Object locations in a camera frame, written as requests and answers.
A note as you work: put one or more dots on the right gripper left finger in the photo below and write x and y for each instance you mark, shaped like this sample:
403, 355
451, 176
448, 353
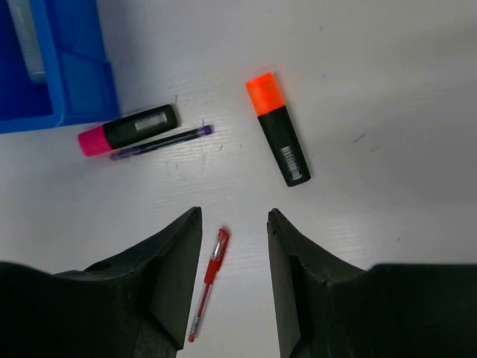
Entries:
133, 304

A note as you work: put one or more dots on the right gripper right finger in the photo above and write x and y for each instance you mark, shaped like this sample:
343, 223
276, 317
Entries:
326, 307

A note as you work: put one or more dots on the purple gel pen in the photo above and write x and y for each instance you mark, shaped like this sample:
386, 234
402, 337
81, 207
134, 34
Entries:
186, 136

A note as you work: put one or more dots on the black pink highlighter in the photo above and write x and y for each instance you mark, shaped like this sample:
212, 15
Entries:
128, 130

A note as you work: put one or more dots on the black orange highlighter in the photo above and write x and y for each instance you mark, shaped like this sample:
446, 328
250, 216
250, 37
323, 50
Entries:
273, 116

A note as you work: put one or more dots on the red ballpoint pen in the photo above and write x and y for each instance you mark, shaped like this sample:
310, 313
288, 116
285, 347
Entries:
215, 261

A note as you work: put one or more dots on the blue plastic sorting tray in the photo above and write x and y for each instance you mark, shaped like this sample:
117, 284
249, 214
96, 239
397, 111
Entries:
78, 88

